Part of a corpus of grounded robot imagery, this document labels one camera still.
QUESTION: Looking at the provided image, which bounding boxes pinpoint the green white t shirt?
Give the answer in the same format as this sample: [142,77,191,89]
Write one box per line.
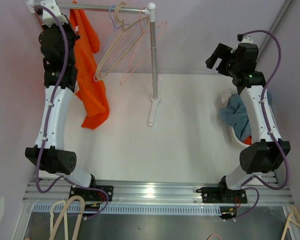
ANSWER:
[221,88,237,105]

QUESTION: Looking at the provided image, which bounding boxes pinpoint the clothes rack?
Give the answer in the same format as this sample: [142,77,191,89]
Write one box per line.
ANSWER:
[21,0,163,127]

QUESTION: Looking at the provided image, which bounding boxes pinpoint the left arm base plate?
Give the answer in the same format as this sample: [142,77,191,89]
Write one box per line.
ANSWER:
[68,185,114,202]

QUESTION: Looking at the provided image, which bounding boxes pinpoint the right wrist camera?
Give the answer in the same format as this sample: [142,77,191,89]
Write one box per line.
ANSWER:
[237,33,254,44]

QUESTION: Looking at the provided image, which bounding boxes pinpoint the white cable duct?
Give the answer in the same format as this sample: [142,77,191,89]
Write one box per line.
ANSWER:
[32,203,222,216]

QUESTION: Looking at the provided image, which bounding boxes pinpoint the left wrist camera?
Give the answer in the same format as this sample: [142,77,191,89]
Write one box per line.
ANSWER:
[34,0,69,27]

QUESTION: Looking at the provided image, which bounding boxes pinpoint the white laundry basket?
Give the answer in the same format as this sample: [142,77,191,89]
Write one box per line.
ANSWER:
[227,126,250,150]

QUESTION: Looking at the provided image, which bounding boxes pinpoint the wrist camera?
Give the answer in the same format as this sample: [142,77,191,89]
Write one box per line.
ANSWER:
[237,33,254,44]
[34,0,69,27]

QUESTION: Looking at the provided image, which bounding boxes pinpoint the light blue wire hanger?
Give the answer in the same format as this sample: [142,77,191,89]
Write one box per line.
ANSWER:
[93,4,146,82]

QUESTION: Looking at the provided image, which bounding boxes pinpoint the grey blue t shirt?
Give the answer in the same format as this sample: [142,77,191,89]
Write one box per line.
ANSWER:
[219,94,252,142]

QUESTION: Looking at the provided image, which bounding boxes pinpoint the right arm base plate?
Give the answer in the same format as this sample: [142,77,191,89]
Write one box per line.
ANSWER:
[195,187,248,204]

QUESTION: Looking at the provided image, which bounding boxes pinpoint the spare wooden hangers left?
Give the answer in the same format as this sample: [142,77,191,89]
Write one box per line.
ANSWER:
[49,195,85,240]

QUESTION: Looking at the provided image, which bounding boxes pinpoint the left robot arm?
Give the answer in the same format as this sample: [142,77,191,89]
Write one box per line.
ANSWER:
[25,23,98,201]

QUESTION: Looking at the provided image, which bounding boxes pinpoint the aluminium rail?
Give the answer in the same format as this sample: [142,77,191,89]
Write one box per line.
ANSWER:
[22,180,294,207]

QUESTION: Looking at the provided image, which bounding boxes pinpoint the pink wire hanger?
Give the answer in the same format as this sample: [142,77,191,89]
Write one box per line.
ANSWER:
[119,6,168,86]

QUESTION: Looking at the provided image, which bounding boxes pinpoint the spare wooden hanger right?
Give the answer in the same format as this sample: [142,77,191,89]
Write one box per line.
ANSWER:
[281,205,300,240]

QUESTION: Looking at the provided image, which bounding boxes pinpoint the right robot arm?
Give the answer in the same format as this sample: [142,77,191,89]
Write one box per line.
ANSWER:
[199,41,291,204]

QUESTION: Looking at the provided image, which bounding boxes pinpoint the orange t shirt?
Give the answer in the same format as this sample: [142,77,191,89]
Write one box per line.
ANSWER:
[69,9,110,130]
[243,136,252,145]

